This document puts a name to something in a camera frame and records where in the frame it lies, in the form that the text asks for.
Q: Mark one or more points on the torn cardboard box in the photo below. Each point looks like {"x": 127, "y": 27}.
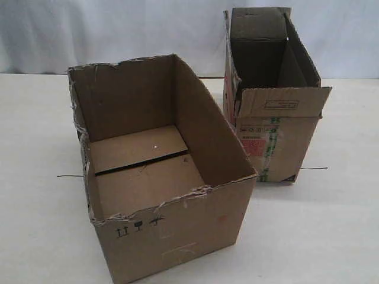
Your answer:
{"x": 166, "y": 178}

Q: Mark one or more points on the tall cardboard box with tape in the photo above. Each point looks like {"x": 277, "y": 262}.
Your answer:
{"x": 272, "y": 93}

